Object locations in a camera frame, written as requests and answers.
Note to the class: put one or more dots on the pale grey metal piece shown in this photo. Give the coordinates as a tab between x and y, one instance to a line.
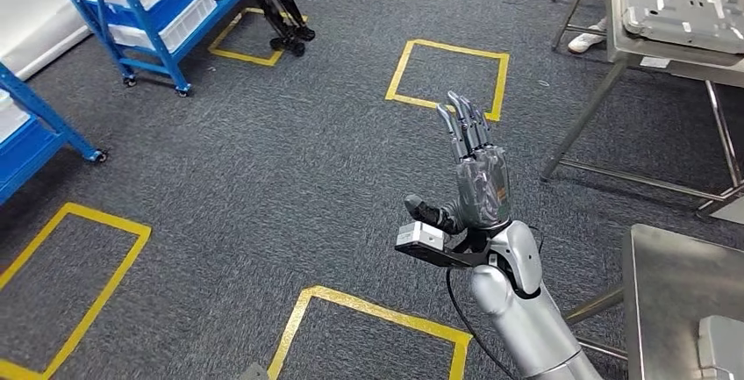
721	345

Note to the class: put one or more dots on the stainless steel workbench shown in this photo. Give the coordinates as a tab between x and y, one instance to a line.
616	46

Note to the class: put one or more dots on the black humanoid robot legs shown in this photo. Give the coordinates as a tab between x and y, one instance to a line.
279	5

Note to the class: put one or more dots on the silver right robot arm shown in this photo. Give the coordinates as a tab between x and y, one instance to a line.
523	313

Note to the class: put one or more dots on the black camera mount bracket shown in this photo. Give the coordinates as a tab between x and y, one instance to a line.
447	256

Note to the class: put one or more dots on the blue wheeled cart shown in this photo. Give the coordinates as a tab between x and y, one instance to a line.
145	22

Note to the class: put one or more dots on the yellow floor tape square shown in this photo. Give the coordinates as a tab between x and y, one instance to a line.
378	313
93	307
244	56
497	86

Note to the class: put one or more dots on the blue metal shelf rack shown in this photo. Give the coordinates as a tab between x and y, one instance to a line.
40	127

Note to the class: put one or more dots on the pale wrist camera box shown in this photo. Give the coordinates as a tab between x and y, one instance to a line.
421	235

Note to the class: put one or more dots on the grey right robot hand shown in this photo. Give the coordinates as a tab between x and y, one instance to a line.
482	191

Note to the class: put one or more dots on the white plastic crate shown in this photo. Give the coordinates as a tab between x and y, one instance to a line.
10	118

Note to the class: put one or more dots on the stamped grey metal panel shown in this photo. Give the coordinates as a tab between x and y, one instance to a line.
680	5

